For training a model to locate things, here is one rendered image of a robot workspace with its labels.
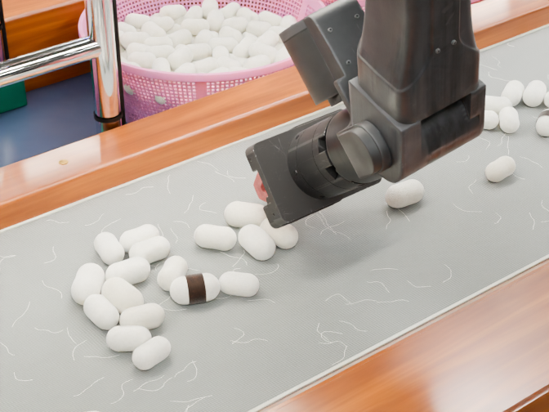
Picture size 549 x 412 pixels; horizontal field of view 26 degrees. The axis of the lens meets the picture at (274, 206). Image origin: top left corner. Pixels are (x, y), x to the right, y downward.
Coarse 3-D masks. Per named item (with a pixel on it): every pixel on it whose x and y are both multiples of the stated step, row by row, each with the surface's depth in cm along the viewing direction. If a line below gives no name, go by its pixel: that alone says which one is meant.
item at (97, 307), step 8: (96, 296) 87; (104, 296) 88; (88, 304) 87; (96, 304) 86; (104, 304) 86; (112, 304) 87; (88, 312) 87; (96, 312) 86; (104, 312) 86; (112, 312) 86; (96, 320) 86; (104, 320) 86; (112, 320) 86; (104, 328) 86
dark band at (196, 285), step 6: (186, 276) 89; (192, 276) 89; (198, 276) 89; (192, 282) 88; (198, 282) 88; (204, 282) 88; (192, 288) 88; (198, 288) 88; (204, 288) 88; (192, 294) 88; (198, 294) 88; (204, 294) 88; (192, 300) 88; (198, 300) 89; (204, 300) 89
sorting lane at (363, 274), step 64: (512, 64) 123; (128, 192) 103; (192, 192) 103; (256, 192) 103; (384, 192) 103; (448, 192) 103; (512, 192) 103; (0, 256) 95; (64, 256) 95; (128, 256) 95; (192, 256) 95; (320, 256) 95; (384, 256) 95; (448, 256) 95; (512, 256) 95; (0, 320) 88; (64, 320) 88; (192, 320) 88; (256, 320) 88; (320, 320) 88; (384, 320) 88; (0, 384) 82; (64, 384) 82; (128, 384) 82; (192, 384) 82; (256, 384) 82
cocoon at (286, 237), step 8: (264, 224) 95; (288, 224) 95; (272, 232) 95; (280, 232) 94; (288, 232) 94; (296, 232) 95; (280, 240) 94; (288, 240) 94; (296, 240) 95; (288, 248) 95
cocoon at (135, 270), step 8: (112, 264) 91; (120, 264) 90; (128, 264) 90; (136, 264) 91; (144, 264) 91; (112, 272) 90; (120, 272) 90; (128, 272) 90; (136, 272) 90; (144, 272) 91; (128, 280) 90; (136, 280) 91
